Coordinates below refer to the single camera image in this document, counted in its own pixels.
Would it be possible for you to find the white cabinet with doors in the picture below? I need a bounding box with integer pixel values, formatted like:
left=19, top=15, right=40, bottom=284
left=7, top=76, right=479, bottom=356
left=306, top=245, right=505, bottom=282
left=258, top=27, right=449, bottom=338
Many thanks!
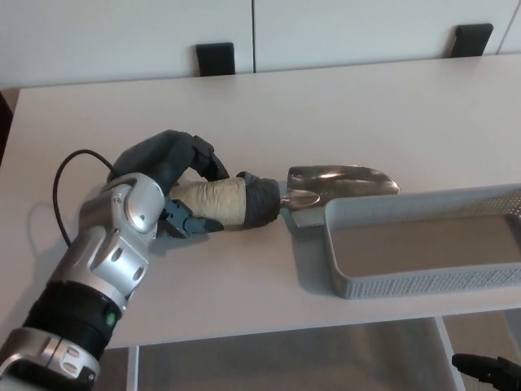
left=0, top=0, right=521, bottom=90

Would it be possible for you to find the metal shovel with handle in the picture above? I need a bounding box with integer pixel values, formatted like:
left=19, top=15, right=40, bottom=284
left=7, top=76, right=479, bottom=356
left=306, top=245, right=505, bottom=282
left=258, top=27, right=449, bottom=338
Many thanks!
left=169, top=163, right=401, bottom=231

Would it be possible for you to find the grey perforated plastic container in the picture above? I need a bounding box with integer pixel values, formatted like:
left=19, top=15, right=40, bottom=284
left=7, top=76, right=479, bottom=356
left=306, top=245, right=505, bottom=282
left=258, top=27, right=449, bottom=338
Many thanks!
left=323, top=183, right=521, bottom=301

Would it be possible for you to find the black cabinet handle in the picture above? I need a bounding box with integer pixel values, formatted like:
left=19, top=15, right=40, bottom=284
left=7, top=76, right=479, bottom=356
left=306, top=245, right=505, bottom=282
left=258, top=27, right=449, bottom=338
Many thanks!
left=453, top=24, right=495, bottom=57
left=195, top=42, right=236, bottom=77

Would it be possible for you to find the white metal-frame desk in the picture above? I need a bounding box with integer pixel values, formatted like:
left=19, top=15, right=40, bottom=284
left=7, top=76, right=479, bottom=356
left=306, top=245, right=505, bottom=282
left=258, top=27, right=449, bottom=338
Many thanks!
left=0, top=52, right=521, bottom=391

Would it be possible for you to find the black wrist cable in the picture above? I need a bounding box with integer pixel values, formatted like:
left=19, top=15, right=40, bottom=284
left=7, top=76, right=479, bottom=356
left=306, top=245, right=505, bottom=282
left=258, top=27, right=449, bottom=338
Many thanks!
left=54, top=150, right=117, bottom=248

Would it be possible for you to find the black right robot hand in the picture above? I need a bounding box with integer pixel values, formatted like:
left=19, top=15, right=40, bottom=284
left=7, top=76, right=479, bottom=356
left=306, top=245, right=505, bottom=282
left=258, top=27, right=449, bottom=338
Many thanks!
left=451, top=353, right=521, bottom=391

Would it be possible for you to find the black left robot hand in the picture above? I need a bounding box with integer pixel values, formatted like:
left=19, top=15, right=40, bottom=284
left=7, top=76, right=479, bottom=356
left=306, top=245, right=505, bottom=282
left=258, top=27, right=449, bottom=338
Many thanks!
left=107, top=129, right=231, bottom=241

